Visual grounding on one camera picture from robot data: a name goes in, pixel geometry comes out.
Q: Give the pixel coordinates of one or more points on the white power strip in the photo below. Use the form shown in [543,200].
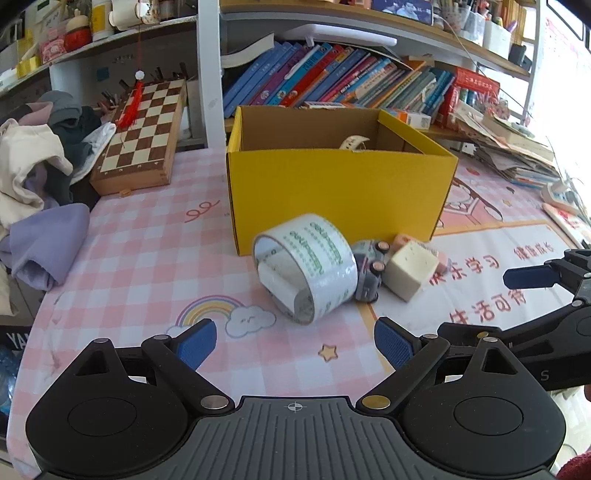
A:
[561,196]

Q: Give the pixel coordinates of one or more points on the white plug adapter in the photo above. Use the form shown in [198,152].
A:
[408,267]

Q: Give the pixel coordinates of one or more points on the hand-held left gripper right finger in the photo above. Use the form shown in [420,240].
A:
[392,344]

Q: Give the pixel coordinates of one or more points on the pink small box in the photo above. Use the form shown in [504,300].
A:
[53,50]

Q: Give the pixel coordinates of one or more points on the wooden chessboard box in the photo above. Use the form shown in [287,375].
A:
[143,134]

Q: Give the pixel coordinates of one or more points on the pile of clothes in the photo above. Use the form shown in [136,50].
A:
[32,152]

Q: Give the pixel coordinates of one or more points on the grey toy car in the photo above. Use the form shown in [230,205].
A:
[367,272]

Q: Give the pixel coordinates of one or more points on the row of colourful books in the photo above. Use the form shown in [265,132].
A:
[332,78]

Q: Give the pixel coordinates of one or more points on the white pen holder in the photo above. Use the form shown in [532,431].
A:
[496,39]

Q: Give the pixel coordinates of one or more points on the stack of papers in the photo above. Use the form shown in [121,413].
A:
[512,147]

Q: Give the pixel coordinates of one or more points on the purple cloth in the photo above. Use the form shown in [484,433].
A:
[41,244]

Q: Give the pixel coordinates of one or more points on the yellow cardboard box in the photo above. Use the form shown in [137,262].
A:
[332,194]

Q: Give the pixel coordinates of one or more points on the blue plastic bottle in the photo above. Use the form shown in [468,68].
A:
[8,378]

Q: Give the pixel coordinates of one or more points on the white bookshelf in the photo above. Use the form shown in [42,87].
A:
[207,92]

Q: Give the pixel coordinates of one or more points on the cream flat board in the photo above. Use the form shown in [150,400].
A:
[570,224]

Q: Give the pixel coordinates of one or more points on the clear packing tape roll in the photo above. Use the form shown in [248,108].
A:
[318,249]

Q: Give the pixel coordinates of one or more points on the beige patterned tape roll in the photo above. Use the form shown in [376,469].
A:
[354,142]

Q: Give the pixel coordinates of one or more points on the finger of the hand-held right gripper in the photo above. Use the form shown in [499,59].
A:
[531,277]
[521,334]

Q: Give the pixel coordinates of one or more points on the red book box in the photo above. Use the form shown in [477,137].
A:
[475,87]

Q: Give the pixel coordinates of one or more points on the small white orange box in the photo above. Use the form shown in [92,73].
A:
[413,119]

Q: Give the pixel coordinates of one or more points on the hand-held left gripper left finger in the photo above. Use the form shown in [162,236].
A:
[196,344]

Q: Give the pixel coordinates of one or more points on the white lamp bar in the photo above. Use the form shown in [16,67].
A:
[341,36]

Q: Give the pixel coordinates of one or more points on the person's red clothing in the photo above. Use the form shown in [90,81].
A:
[578,467]

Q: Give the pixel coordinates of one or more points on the red tassel ornament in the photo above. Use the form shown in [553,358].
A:
[130,108]

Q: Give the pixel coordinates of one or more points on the white jar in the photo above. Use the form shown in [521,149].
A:
[101,21]

